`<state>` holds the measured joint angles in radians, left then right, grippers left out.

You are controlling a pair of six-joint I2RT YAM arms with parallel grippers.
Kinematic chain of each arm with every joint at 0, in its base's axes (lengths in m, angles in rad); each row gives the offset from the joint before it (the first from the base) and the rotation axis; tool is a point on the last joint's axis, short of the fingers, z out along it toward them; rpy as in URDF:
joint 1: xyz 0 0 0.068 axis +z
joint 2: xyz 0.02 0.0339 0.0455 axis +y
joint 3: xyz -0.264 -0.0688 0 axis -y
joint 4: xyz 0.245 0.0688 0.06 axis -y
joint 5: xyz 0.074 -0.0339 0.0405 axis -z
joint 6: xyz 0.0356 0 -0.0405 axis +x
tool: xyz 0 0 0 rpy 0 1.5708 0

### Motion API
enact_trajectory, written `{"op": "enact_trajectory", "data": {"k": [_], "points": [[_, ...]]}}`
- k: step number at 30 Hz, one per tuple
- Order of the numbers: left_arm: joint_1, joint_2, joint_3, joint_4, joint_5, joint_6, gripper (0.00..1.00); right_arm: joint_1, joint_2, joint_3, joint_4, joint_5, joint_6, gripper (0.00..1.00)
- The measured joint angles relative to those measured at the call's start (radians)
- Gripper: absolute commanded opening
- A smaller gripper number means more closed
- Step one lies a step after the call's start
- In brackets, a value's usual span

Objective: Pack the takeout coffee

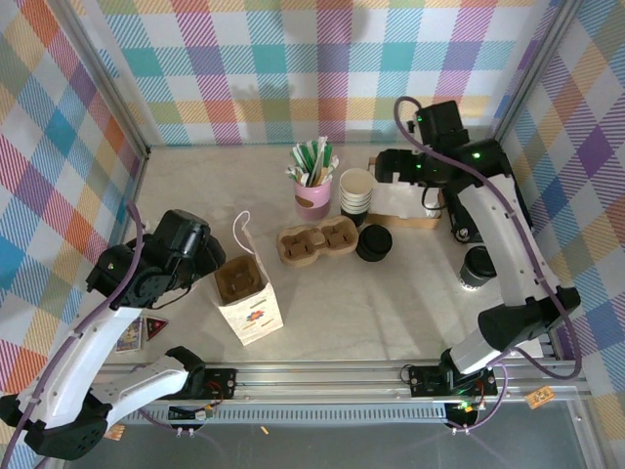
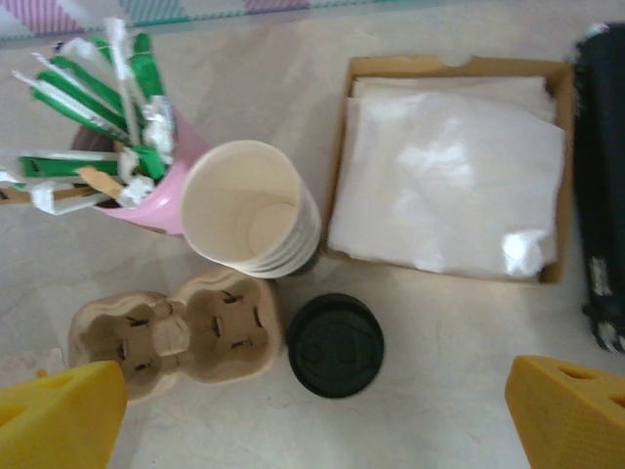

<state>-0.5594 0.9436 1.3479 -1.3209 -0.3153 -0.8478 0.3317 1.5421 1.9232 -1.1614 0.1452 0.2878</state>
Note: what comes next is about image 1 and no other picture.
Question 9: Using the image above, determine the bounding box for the black plastic cup lid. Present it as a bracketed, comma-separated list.
[463, 246, 495, 275]

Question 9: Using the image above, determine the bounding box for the white smiley print paper bag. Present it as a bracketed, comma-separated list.
[213, 210, 285, 347]

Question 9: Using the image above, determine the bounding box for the black flat box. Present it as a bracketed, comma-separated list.
[441, 185, 485, 244]

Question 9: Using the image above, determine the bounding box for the red triangle sticker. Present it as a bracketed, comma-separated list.
[142, 316, 170, 341]

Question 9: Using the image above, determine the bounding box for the stack of white napkins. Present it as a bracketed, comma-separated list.
[373, 183, 443, 221]

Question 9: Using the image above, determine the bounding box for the box of white napkins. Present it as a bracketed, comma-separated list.
[365, 154, 443, 231]

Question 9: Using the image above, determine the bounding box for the yellow purple picture card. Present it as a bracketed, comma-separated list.
[115, 317, 144, 353]

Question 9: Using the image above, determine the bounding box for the stack of brown cup carriers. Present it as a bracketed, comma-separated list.
[275, 217, 356, 269]

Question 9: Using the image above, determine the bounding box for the stack of black cup lids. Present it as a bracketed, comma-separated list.
[354, 224, 395, 264]

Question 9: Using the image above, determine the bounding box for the pink straw holder cup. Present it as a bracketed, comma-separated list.
[292, 178, 334, 221]

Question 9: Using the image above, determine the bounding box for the grey metal base panel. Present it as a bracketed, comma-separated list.
[97, 419, 602, 469]

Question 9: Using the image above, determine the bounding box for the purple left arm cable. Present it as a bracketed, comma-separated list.
[4, 202, 226, 463]

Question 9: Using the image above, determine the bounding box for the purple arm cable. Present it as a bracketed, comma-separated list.
[394, 95, 585, 434]
[4, 202, 226, 463]

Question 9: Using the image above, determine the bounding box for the thin black cord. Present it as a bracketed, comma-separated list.
[421, 187, 444, 220]

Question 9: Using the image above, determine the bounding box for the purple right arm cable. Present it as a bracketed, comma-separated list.
[394, 95, 585, 434]

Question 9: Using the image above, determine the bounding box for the aluminium frame post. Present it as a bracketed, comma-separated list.
[56, 0, 151, 160]
[485, 0, 587, 150]

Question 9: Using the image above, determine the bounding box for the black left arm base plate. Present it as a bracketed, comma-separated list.
[199, 366, 239, 402]

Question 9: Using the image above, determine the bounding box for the black cable connector module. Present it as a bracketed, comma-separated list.
[446, 400, 482, 425]
[168, 404, 217, 422]

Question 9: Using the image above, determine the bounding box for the aluminium frame rail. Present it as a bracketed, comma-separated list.
[51, 361, 595, 406]

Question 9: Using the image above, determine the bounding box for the grey slotted cable duct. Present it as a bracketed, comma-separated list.
[111, 404, 448, 425]

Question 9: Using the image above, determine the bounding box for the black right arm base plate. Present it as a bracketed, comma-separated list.
[407, 363, 499, 398]

